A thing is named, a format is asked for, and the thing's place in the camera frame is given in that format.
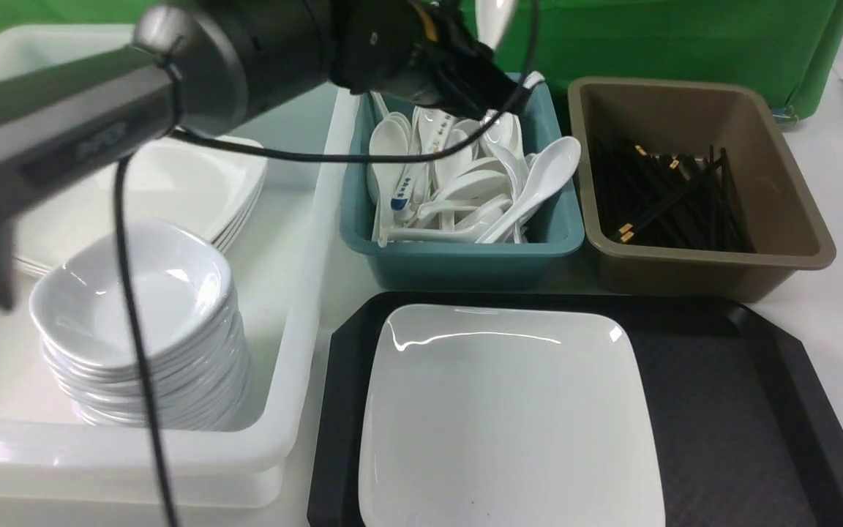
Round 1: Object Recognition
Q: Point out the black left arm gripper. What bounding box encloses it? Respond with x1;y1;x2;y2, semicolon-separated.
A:
330;1;531;119

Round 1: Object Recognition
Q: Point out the white ceramic soup spoon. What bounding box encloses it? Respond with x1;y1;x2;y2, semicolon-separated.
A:
474;0;518;51

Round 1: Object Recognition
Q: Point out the large white square plate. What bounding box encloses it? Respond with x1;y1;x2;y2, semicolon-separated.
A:
358;304;667;526

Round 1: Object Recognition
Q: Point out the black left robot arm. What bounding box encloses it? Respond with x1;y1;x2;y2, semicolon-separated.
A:
0;1;529;424

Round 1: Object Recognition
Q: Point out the pile of white soup spoons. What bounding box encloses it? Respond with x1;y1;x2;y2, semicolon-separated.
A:
365;93;582;247

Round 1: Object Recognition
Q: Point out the stack of white square plates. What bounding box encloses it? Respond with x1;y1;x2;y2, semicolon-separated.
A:
14;139;267;277

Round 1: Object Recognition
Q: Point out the pile of black chopsticks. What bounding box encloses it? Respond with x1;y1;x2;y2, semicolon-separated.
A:
590;138;757;253

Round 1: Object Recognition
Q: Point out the olive brown chopstick bin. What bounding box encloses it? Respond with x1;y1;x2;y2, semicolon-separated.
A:
568;78;836;302

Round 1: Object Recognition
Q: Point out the green cloth backdrop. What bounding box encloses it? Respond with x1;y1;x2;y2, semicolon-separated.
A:
0;1;843;118

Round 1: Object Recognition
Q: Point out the stack of white sauce dishes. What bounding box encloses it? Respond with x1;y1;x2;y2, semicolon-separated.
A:
29;217;251;431

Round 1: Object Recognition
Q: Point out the black plastic serving tray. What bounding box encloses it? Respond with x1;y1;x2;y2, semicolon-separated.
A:
307;291;843;526

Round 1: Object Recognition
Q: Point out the large white plastic tub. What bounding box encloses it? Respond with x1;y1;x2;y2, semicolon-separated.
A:
0;25;368;509

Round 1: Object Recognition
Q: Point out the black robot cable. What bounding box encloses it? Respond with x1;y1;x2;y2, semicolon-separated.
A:
113;0;541;527

